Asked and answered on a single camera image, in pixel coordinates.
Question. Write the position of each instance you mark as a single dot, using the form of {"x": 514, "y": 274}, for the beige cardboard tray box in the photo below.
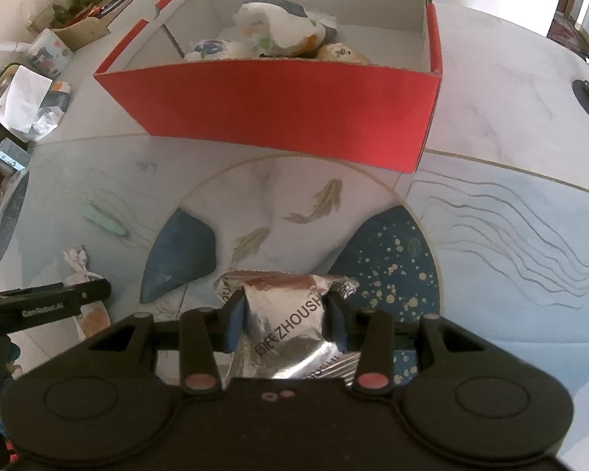
{"x": 86, "y": 32}

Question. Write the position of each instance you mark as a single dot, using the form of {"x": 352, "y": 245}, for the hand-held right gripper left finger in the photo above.
{"x": 235, "y": 321}

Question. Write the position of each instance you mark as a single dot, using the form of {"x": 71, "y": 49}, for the small snack bag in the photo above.
{"x": 76, "y": 274}

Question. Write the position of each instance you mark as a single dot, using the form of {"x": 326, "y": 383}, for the white dark-blue packet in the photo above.
{"x": 280, "y": 24}

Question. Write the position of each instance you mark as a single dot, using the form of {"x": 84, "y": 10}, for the white paper roll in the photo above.
{"x": 0, "y": 45}

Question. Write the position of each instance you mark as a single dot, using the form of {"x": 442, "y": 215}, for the small grey box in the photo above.
{"x": 12, "y": 154}

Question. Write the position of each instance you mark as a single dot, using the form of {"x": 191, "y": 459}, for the white bun blue print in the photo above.
{"x": 216, "y": 49}

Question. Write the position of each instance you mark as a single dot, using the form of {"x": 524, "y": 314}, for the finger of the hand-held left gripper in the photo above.
{"x": 91, "y": 292}

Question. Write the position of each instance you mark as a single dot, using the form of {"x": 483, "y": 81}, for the blue oval plate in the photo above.
{"x": 115, "y": 1}

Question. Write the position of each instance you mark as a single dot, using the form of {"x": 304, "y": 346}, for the red rug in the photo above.
{"x": 562, "y": 27}

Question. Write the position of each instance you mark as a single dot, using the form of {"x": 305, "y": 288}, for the white paper sheet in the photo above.
{"x": 24, "y": 93}

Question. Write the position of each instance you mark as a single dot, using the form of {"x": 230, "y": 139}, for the red cardboard box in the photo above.
{"x": 275, "y": 108}

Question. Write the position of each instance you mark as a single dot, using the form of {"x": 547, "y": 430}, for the dark round tray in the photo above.
{"x": 10, "y": 221}

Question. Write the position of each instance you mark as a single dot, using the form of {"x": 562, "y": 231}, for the mint green stick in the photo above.
{"x": 103, "y": 220}

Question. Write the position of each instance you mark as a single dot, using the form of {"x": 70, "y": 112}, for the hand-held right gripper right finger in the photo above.
{"x": 334, "y": 319}

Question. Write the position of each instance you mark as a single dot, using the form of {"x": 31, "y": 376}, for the person's left hand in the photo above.
{"x": 12, "y": 354}

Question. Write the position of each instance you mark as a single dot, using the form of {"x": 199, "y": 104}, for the clear packet dark contents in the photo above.
{"x": 56, "y": 108}

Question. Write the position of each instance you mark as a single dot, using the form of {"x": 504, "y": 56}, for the silver foil packet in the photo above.
{"x": 284, "y": 314}

